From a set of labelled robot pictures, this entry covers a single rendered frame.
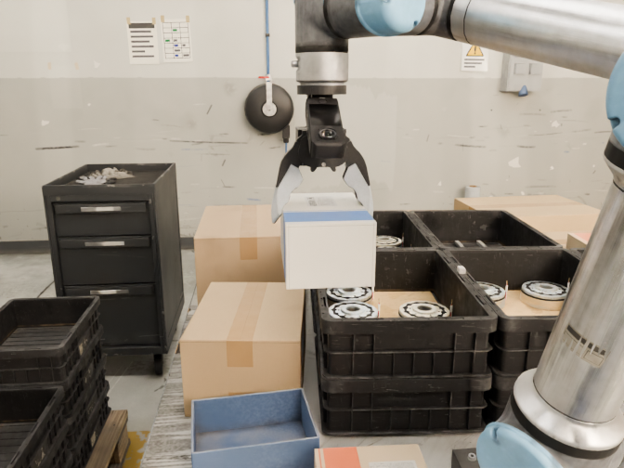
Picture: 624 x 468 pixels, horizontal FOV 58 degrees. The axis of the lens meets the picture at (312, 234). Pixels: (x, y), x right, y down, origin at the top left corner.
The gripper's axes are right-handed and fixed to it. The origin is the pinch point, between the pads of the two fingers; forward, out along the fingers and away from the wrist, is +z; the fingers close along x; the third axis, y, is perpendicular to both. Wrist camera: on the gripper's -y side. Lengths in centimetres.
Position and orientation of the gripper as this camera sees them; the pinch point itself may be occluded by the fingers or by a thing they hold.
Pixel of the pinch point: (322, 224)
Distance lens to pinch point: 83.1
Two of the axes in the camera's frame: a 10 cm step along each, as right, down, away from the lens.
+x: -10.0, 0.3, -0.9
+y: -0.9, -2.6, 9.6
